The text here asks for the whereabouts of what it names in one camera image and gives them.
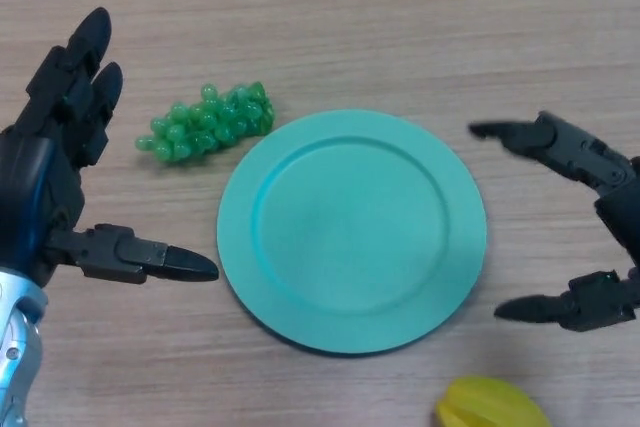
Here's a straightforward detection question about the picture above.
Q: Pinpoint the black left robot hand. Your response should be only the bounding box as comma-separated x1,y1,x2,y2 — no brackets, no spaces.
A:
0,7,220,288

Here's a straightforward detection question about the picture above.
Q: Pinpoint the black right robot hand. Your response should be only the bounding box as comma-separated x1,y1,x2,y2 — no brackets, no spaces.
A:
467,110,640,334

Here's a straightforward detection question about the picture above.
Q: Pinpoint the yellow starfruit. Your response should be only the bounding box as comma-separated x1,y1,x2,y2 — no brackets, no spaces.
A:
432,374,554,427

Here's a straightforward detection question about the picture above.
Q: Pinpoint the teal round plate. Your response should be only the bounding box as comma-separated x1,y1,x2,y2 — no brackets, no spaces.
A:
216,107,489,358

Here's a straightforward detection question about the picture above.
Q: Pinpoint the green grape bunch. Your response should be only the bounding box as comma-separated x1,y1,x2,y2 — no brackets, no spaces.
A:
134,80,275,164

